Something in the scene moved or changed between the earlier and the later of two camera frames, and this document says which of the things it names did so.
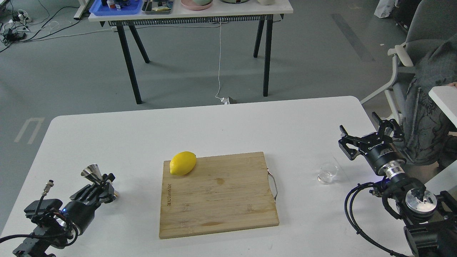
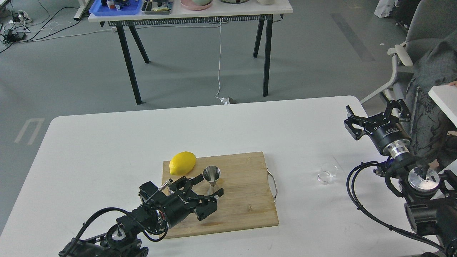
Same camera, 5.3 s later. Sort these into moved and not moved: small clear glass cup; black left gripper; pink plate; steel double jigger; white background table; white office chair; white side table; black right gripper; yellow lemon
Moved: steel double jigger; black right gripper; black left gripper
Not moved: pink plate; white background table; white side table; yellow lemon; white office chair; small clear glass cup
